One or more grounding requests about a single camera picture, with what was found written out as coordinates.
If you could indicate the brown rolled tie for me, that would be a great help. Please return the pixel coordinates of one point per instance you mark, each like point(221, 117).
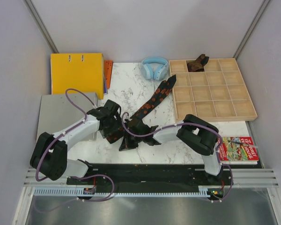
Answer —
point(198, 64)

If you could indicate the white cable duct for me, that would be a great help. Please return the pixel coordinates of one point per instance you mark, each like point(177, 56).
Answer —
point(89, 192)

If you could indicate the black orange floral tie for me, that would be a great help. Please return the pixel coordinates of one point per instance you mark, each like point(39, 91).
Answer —
point(162, 91)

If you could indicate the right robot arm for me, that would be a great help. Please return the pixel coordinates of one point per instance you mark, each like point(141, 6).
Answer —
point(199, 135)

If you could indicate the orange perforated board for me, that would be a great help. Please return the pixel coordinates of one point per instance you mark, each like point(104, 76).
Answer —
point(108, 64)

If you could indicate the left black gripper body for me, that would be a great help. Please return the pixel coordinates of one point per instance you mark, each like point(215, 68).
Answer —
point(117, 117)

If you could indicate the wooden compartment tray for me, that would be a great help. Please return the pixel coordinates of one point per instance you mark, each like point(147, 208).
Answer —
point(216, 94)

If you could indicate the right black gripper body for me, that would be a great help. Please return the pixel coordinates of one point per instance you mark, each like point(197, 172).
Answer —
point(139, 139)

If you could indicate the purple notebook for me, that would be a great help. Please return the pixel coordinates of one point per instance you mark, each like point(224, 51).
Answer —
point(105, 85)

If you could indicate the light blue headphones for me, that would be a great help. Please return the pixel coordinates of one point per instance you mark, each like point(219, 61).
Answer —
point(154, 68)

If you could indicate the yellow ring binder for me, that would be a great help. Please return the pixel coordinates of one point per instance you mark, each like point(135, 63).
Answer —
point(81, 71)

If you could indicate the red treehouse book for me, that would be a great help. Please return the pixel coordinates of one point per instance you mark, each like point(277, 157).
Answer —
point(238, 151)

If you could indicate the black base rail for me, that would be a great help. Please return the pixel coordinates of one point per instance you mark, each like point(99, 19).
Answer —
point(142, 177)

